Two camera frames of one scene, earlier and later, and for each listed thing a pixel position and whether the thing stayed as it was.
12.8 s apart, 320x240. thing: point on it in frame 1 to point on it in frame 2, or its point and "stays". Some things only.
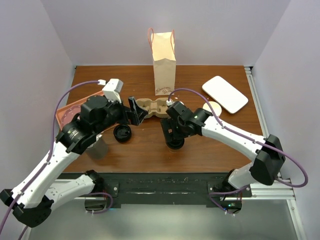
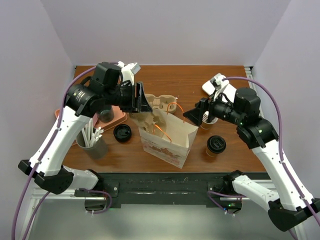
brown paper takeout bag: [164, 58] to [174, 148]
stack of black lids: [122, 132] stays
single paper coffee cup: [176, 150] to [210, 153]
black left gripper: [134, 117] to [139, 104]
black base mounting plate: [165, 189] stays
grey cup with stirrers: [99, 149] stays
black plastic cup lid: [175, 142] to [216, 144]
